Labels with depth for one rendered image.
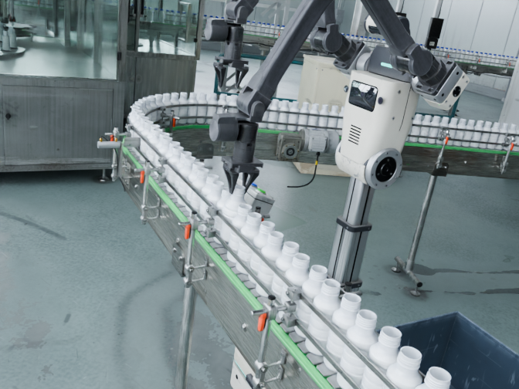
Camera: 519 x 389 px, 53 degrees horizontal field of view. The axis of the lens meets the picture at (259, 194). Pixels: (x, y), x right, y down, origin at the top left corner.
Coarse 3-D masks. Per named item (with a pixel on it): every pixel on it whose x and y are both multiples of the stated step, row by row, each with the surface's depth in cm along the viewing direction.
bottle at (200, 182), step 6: (198, 168) 165; (204, 168) 166; (198, 174) 164; (204, 174) 163; (198, 180) 164; (204, 180) 164; (198, 186) 163; (204, 186) 163; (192, 192) 165; (192, 198) 166; (198, 198) 165; (192, 204) 166; (198, 204) 165; (198, 210) 166
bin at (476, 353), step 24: (456, 312) 146; (408, 336) 139; (432, 336) 145; (456, 336) 147; (480, 336) 140; (432, 360) 150; (456, 360) 147; (480, 360) 140; (504, 360) 134; (456, 384) 148; (480, 384) 141; (504, 384) 134
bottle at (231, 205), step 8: (240, 192) 144; (232, 200) 144; (240, 200) 144; (224, 208) 145; (232, 208) 143; (224, 216) 146; (232, 216) 144; (224, 224) 147; (224, 232) 147; (224, 240) 148
